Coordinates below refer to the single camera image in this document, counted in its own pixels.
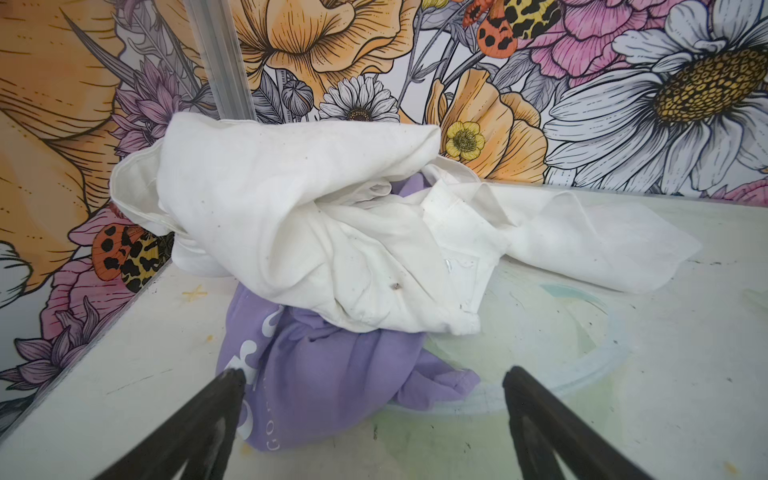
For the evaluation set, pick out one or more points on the purple printed cloth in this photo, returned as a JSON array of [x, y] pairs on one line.
[[307, 379]]

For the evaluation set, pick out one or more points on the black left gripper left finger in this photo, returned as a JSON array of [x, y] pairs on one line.
[[195, 442]]

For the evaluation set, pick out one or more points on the white cloth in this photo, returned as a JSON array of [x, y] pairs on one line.
[[368, 226]]

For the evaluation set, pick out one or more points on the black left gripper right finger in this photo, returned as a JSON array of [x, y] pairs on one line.
[[546, 433]]

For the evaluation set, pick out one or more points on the aluminium corner post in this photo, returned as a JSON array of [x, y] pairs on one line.
[[215, 33]]

